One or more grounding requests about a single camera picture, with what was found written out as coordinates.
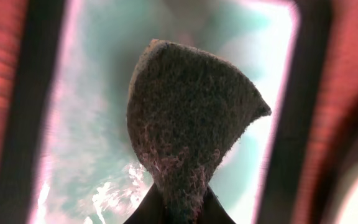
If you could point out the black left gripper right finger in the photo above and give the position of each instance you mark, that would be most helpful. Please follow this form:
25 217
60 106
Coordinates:
213 212

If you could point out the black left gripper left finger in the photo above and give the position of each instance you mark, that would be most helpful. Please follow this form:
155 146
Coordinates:
151 210

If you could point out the yellow green sponge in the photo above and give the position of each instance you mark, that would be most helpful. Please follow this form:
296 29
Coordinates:
186 109

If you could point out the green rectangular soap tray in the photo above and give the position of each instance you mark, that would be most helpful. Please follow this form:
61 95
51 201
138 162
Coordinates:
66 154

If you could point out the round black tray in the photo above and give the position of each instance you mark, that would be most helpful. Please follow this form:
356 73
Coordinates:
342 155

